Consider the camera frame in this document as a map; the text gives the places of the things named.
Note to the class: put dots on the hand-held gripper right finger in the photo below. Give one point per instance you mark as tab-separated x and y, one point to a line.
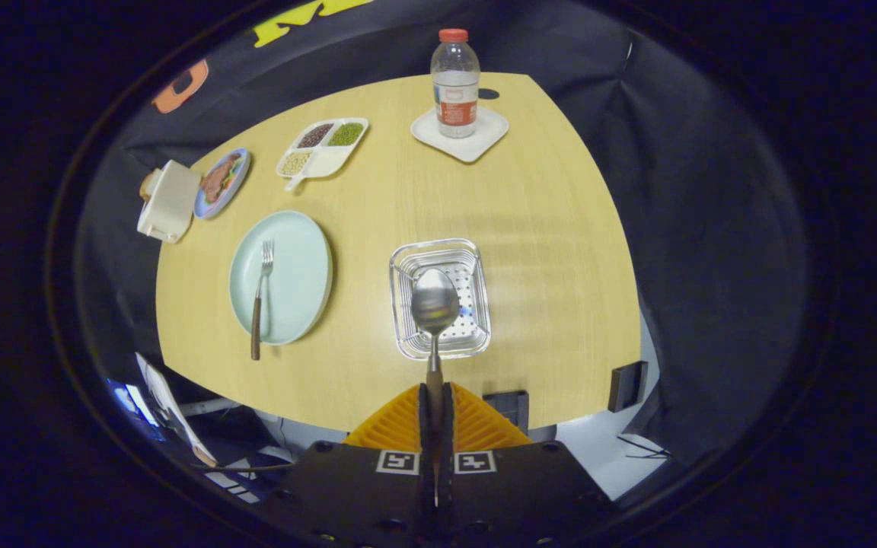
448	434

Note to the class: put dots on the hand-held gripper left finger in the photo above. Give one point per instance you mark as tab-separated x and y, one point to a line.
423	434

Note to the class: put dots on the metal perforated tray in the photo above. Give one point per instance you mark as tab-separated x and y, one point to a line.
473	304

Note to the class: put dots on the black box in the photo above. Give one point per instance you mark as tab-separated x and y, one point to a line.
627	385

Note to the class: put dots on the pale green plate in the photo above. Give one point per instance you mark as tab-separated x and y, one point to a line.
294	274

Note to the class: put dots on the white paper sheet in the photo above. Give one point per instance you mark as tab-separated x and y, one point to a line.
172	411

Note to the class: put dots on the white divided dish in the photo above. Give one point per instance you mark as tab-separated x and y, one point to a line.
324	162

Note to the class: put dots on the white square coaster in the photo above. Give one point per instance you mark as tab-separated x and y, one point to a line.
486	137

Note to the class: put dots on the yellow beans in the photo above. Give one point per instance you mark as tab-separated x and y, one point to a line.
295	163

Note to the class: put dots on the blue plate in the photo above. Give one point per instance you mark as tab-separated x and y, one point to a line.
214	208

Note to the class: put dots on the green beans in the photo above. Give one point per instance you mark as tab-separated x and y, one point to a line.
346	135

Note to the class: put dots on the brown beans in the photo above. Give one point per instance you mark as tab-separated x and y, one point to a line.
315	135

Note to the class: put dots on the meat with vegetables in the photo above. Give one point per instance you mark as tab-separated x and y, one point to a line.
216	183

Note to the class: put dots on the white toaster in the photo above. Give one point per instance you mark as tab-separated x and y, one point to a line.
172	202

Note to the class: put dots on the clear plastic bottle red cap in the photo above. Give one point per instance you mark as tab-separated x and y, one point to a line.
455	91

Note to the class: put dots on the toasted bread slice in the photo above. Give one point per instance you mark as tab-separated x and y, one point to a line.
149	185

